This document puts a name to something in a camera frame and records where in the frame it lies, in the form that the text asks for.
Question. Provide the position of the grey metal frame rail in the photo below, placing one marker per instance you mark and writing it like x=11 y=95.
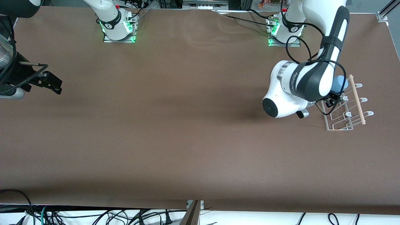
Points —
x=204 y=7

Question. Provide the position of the blue plastic cup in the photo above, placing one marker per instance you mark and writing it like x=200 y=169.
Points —
x=340 y=83

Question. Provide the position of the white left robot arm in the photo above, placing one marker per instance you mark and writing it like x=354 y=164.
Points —
x=281 y=93

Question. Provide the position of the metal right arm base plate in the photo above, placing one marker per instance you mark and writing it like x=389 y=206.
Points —
x=118 y=41

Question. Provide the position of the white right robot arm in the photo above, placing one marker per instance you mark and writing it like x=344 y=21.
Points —
x=109 y=15

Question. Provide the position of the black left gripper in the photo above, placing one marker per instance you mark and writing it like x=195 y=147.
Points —
x=328 y=102

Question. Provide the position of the aluminium frame profile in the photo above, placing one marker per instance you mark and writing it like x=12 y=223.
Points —
x=386 y=11

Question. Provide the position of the brown table cover sheet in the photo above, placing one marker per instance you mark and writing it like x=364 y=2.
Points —
x=200 y=125

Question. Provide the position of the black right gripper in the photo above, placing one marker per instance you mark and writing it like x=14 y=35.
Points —
x=19 y=74

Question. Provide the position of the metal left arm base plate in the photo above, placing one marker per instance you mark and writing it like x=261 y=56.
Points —
x=284 y=45

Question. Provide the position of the orange background object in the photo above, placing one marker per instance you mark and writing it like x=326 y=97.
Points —
x=268 y=3

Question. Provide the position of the brown support beam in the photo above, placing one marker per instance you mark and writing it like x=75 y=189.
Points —
x=192 y=217

